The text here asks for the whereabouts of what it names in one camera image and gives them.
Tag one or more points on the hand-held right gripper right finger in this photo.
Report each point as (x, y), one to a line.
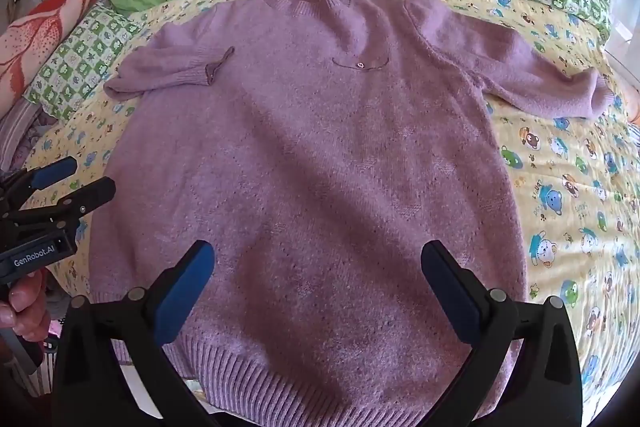
(450, 287)

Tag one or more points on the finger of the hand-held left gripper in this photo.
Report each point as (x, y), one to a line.
(50, 174)
(95, 194)

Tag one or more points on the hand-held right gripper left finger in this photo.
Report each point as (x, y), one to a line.
(185, 287)

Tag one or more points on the purple knit sweater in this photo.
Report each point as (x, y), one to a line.
(310, 157)

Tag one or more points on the person's left hand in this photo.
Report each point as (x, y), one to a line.
(30, 307)

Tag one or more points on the striped cloth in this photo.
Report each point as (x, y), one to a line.
(20, 132)

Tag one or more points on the green checked pillow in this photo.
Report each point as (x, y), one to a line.
(80, 62)

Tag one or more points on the yellow cartoon print bed sheet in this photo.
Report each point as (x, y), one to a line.
(565, 207)

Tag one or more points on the red floral blanket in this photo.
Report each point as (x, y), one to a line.
(45, 27)

